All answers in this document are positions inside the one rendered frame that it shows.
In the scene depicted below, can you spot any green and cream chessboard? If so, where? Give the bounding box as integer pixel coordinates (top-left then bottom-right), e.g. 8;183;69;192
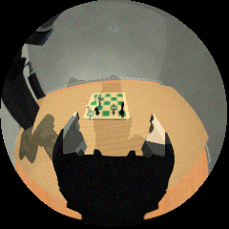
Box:
83;93;130;119

